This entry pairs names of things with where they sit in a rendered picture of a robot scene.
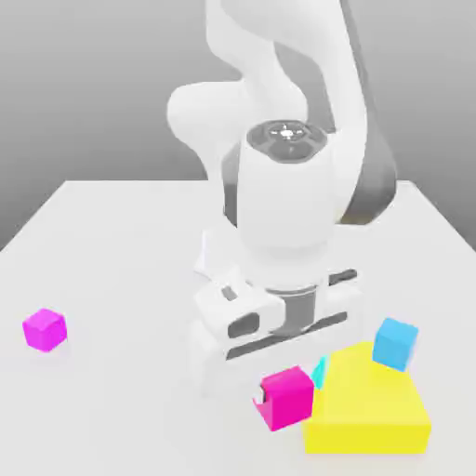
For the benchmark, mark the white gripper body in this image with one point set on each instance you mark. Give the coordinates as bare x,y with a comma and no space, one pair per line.
238,370

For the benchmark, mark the small pink cube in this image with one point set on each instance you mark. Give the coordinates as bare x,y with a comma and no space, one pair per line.
290,399

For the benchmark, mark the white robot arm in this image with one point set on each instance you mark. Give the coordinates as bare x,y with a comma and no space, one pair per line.
282,208

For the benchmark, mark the small turquoise cube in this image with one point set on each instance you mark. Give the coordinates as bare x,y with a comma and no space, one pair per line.
319,373

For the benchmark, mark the small blue cube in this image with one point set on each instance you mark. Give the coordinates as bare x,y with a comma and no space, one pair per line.
393,344

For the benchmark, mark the small magenta cube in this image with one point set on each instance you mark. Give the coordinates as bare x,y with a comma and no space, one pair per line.
44,330

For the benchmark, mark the large yellow box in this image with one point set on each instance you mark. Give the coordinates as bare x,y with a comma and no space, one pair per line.
368,412

